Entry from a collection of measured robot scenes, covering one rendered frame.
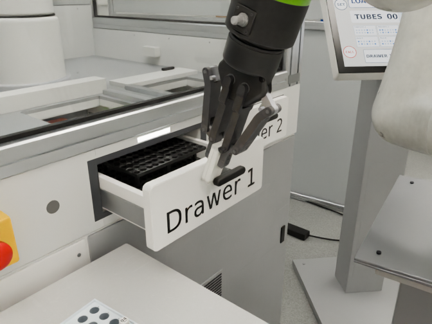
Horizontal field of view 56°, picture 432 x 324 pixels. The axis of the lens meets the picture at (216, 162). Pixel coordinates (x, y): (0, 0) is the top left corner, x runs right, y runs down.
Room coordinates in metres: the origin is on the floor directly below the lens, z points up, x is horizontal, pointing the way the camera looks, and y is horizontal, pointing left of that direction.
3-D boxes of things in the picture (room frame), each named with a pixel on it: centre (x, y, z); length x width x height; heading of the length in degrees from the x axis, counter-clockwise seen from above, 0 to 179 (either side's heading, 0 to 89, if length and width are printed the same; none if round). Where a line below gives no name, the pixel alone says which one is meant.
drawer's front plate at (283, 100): (0.96, -0.09, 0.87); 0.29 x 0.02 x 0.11; 140
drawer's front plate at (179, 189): (0.63, 0.01, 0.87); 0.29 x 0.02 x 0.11; 140
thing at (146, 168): (0.70, 0.08, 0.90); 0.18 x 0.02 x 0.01; 140
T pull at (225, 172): (0.62, -0.01, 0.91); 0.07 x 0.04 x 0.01; 140
